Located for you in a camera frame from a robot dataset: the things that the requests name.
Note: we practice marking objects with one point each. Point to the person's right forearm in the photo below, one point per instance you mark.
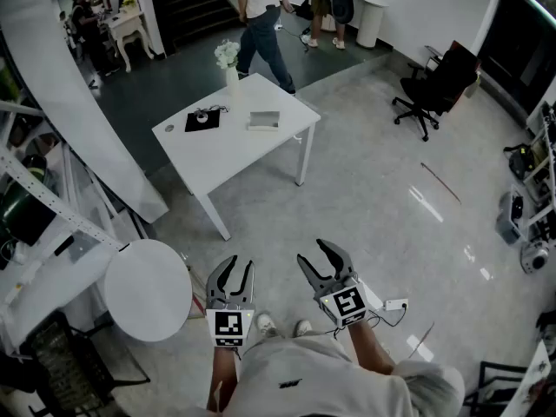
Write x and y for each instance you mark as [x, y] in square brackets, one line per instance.
[369, 350]

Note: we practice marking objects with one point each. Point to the person's right white shoe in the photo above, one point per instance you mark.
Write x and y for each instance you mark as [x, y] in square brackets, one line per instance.
[302, 327]

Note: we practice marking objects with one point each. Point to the round white side table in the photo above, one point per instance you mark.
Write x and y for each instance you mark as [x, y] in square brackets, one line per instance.
[147, 291]

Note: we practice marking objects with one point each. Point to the white metal shelf rack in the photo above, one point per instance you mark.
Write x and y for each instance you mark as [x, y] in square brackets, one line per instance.
[48, 198]

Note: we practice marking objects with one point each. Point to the black square mat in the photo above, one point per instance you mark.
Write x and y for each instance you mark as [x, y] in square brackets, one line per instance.
[209, 124]

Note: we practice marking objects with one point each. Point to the dark green round bag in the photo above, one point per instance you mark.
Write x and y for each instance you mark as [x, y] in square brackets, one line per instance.
[19, 207]

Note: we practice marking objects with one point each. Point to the black and yellow bag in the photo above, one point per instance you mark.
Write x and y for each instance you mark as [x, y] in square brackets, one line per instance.
[519, 163]

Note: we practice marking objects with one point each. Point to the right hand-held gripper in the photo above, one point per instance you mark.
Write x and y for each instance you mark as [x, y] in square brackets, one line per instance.
[345, 304]

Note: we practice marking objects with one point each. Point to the white round device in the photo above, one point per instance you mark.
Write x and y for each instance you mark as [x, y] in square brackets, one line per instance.
[535, 258]

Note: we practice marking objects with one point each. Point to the white cylindrical pedestal table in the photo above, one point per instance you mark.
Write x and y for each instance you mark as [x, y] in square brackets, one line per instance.
[370, 24]

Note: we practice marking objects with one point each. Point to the white ornate desk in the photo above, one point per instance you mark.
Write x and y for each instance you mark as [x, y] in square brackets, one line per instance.
[126, 24]

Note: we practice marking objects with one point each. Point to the person's left white shoe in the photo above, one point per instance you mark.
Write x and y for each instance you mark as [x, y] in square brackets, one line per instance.
[266, 323]

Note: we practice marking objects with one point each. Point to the eyeglasses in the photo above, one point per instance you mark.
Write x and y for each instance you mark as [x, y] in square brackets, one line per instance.
[217, 108]

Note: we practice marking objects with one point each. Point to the tall white vase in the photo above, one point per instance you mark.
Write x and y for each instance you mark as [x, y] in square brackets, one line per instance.
[233, 85]

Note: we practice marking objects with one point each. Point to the white equipment shelf cart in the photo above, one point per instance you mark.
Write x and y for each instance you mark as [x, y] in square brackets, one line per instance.
[545, 176]

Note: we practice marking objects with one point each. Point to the dark wooden staircase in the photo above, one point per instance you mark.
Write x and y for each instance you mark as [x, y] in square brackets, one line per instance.
[191, 7]

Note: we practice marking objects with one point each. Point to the person's white shoe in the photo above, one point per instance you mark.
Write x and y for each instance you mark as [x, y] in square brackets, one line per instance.
[266, 323]
[302, 327]

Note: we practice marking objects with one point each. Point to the person's left forearm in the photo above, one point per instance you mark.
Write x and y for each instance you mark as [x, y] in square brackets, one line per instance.
[221, 376]

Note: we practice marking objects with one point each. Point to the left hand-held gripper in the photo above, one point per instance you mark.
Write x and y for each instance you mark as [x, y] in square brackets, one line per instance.
[229, 326]

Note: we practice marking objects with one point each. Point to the thin red stick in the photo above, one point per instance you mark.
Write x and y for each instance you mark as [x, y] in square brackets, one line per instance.
[441, 183]

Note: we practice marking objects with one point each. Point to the white flower bouquet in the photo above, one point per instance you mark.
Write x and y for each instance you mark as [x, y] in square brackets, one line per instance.
[227, 54]

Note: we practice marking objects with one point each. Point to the white power strip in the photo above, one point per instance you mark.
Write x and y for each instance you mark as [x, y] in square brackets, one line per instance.
[396, 305]

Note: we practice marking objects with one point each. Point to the black office chair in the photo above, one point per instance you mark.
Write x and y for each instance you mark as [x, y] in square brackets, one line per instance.
[452, 81]

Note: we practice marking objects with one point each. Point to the person's white shirt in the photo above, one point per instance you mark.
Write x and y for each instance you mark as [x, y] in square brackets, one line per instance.
[304, 376]

